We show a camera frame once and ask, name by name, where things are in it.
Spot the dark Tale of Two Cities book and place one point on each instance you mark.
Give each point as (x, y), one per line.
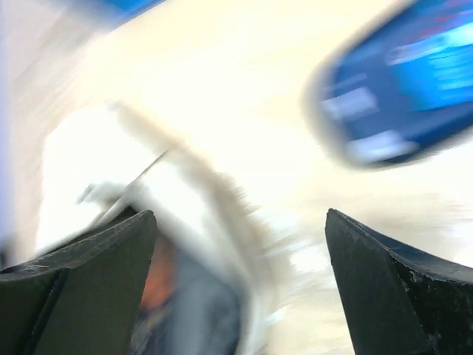
(185, 308)

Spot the beige canvas backpack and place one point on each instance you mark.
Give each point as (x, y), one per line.
(104, 164)

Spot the blue colourful shelf unit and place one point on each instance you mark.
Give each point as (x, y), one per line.
(130, 8)

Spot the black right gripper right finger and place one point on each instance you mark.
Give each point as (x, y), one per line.
(398, 299)

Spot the blue pencil case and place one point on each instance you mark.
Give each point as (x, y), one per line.
(401, 89)

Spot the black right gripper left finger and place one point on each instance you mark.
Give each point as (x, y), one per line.
(82, 297)

